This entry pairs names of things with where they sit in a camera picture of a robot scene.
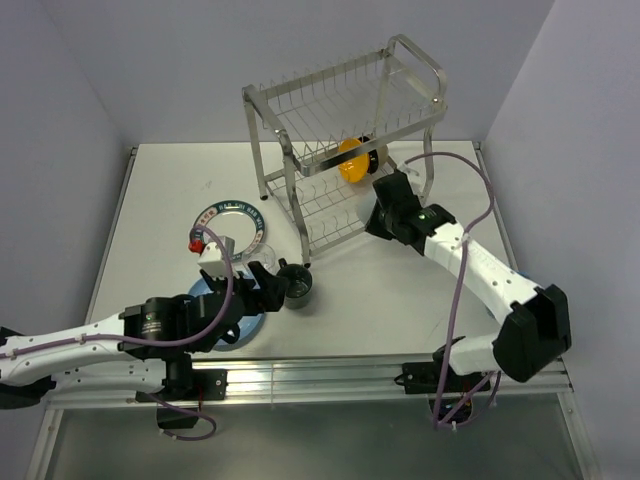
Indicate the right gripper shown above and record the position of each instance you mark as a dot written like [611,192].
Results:
[374,227]

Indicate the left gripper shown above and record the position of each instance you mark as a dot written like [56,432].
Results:
[271,294]

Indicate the dark green mug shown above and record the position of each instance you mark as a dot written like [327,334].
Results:
[300,282]

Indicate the brown and black bowl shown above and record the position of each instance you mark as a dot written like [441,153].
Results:
[371,162]

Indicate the orange bowl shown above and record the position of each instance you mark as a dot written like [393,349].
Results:
[349,168]

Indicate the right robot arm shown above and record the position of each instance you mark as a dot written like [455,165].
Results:
[534,323]

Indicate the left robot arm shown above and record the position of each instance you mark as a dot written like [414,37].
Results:
[147,348]

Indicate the steel two-tier dish rack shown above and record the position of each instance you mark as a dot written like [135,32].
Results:
[319,139]

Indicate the blue plate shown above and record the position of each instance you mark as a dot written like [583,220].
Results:
[247,328]

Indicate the clear drinking glass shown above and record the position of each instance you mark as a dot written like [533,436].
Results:
[263,254]

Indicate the white plate green rim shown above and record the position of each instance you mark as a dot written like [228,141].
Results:
[237,220]

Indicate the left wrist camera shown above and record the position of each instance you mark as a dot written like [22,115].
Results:
[211,259]

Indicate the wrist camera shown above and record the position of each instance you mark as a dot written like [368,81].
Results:
[211,259]
[400,167]

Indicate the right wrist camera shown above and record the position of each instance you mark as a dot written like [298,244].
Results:
[400,167]

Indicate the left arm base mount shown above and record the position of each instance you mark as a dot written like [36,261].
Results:
[180,415]

